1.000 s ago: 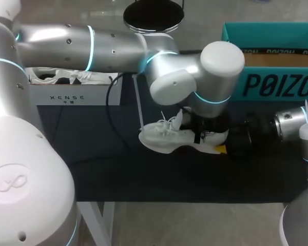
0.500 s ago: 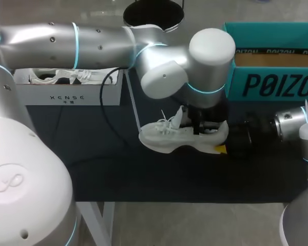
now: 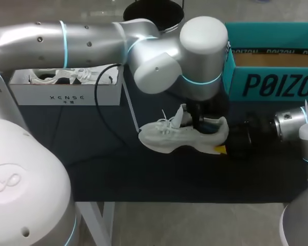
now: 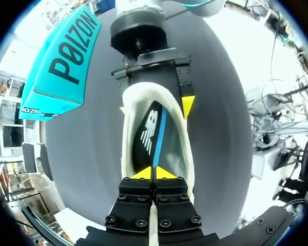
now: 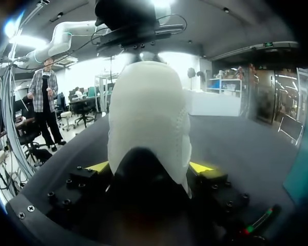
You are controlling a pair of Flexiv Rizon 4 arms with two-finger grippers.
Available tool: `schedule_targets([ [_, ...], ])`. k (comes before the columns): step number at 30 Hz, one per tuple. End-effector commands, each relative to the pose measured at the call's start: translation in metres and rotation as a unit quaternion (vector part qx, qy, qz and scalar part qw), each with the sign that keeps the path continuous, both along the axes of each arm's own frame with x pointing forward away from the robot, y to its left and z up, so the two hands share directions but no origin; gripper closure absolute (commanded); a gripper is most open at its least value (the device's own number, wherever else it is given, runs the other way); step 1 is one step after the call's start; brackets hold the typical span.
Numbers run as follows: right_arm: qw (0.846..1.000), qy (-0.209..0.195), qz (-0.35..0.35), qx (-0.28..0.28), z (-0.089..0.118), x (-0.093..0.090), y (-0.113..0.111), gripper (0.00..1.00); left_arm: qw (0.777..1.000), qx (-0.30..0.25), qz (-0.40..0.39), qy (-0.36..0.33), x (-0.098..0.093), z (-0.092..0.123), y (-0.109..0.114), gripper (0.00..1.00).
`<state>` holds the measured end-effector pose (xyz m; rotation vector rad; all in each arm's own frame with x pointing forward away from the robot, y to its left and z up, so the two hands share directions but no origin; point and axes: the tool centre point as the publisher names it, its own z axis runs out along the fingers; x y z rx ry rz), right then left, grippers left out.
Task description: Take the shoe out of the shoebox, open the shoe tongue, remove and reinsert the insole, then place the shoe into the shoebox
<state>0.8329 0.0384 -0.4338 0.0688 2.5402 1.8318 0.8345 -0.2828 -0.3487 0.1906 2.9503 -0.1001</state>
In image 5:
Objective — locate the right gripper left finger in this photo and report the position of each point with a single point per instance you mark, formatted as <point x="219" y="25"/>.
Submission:
<point x="82" y="184"/>

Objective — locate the person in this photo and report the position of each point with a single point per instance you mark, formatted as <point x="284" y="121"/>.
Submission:
<point x="44" y="94"/>

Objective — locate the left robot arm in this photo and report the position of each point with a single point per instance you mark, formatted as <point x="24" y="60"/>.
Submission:
<point x="60" y="37"/>

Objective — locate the white shoe with black lining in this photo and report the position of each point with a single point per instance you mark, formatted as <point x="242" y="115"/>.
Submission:
<point x="146" y="110"/>

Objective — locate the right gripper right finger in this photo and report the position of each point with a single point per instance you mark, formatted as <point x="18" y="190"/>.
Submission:
<point x="215" y="187"/>

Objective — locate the white shoebox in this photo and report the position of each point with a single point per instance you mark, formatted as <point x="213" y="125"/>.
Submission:
<point x="213" y="102"/>

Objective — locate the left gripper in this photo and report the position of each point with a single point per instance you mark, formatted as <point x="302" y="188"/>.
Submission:
<point x="133" y="33"/>

